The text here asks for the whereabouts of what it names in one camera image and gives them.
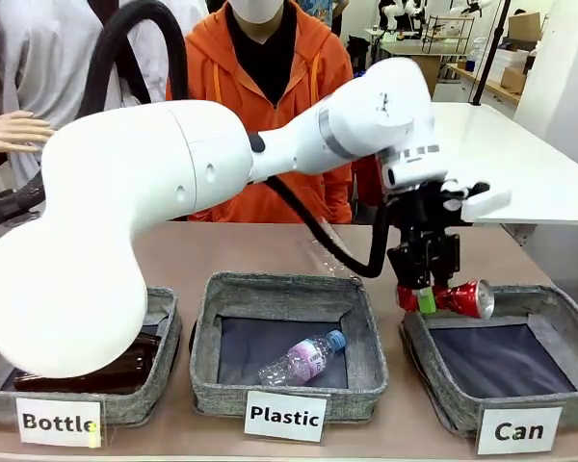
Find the wooden counter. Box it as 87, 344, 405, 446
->
447, 62, 521, 105

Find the black corrugated cable hose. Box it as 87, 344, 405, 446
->
0, 0, 190, 232

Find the white Plastic label card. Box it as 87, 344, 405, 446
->
243, 390, 328, 443

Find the wire rack shelf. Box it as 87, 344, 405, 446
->
421, 13, 476, 54

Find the clear crumpled plastic item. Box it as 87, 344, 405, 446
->
312, 216, 357, 280

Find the grey fabric Plastic basket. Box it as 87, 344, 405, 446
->
189, 270, 389, 419

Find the black undershirt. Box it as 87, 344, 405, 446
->
230, 13, 300, 110

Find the person in orange hoodie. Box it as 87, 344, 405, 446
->
166, 0, 384, 225

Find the white face mask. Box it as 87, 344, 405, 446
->
233, 0, 285, 23

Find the black tripod pole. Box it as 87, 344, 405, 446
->
470, 0, 508, 108

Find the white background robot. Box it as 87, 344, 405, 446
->
378, 0, 428, 31

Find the white coat mannequin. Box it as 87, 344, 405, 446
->
0, 0, 208, 193

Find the brown glass beer bottle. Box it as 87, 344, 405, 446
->
115, 329, 164, 372
12, 350, 150, 394

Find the large cardboard box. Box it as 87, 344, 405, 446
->
508, 12, 543, 47

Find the crushed red soda can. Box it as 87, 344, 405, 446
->
397, 278, 496, 320

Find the black background chair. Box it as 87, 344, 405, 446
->
346, 33, 372, 78

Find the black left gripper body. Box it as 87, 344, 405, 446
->
387, 180, 463, 290

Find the grey fabric Bottle basket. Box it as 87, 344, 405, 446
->
0, 286, 183, 427

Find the grey fabric Can basket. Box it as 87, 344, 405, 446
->
398, 284, 578, 437

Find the white side table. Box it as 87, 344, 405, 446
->
431, 100, 578, 227

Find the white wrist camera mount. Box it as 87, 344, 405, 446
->
460, 189, 512, 223

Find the clear bottle with pink label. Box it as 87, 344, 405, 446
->
257, 329, 348, 386

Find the white Bottle label card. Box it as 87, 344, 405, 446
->
15, 397, 102, 447

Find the black sleeved gripper cable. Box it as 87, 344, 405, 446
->
268, 175, 396, 280

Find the small cardboard box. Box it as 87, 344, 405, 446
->
500, 66, 529, 92

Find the white Can label card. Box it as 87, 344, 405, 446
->
476, 406, 564, 456

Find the white background table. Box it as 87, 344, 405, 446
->
380, 38, 463, 97

